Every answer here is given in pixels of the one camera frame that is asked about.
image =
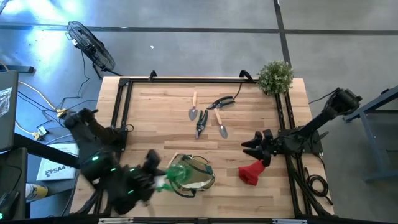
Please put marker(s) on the blue-grey table leg frame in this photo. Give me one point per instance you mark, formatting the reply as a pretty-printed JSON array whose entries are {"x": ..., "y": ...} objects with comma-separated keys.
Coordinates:
[{"x": 367, "y": 107}]

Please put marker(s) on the small green potted plant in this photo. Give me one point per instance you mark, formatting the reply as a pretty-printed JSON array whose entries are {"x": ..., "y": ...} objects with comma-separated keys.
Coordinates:
[{"x": 275, "y": 77}]

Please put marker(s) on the red garden glove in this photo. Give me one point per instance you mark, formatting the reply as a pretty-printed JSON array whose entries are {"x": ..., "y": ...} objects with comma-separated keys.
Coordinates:
[{"x": 250, "y": 174}]

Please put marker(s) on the black aluminium table frame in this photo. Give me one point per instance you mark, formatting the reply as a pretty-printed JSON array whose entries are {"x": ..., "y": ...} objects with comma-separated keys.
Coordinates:
[{"x": 186, "y": 80}]

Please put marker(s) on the black floor fan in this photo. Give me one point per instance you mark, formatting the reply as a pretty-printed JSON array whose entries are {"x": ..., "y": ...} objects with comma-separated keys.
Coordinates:
[{"x": 90, "y": 46}]

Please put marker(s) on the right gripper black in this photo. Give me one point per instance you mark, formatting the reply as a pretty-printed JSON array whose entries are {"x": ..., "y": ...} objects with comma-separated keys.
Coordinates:
[{"x": 273, "y": 145}]

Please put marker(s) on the yellow power plug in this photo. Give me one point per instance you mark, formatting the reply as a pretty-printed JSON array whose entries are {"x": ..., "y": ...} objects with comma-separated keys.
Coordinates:
[
  {"x": 39, "y": 133},
  {"x": 61, "y": 112}
]

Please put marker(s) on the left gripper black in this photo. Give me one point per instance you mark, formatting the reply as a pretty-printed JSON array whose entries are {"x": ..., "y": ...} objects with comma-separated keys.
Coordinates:
[{"x": 146, "y": 184}]

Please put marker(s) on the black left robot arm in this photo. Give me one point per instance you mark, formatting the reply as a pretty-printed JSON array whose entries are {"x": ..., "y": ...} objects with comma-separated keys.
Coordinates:
[{"x": 96, "y": 163}]

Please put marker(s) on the black desk beam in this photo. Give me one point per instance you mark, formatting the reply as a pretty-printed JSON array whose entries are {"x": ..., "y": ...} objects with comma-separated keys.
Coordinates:
[{"x": 46, "y": 150}]

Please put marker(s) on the beige green-trimmed gardening bag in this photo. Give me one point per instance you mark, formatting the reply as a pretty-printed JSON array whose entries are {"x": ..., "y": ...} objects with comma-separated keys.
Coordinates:
[{"x": 202, "y": 178}]

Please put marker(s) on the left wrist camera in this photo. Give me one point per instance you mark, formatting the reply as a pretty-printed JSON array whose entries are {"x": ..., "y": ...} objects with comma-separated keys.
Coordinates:
[{"x": 153, "y": 160}]

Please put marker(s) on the white printed cardboard box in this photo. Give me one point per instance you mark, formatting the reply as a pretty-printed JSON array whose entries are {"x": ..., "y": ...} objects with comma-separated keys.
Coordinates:
[{"x": 57, "y": 169}]

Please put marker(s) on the black floor bar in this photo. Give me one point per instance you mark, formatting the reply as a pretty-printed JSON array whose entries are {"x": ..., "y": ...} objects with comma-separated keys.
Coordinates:
[{"x": 15, "y": 69}]

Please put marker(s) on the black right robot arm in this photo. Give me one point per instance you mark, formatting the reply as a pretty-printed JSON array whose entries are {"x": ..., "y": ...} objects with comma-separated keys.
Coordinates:
[{"x": 314, "y": 124}]

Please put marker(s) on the yellow white spray can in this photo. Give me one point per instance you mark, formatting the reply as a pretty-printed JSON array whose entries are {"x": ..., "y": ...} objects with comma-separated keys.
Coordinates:
[{"x": 35, "y": 192}]

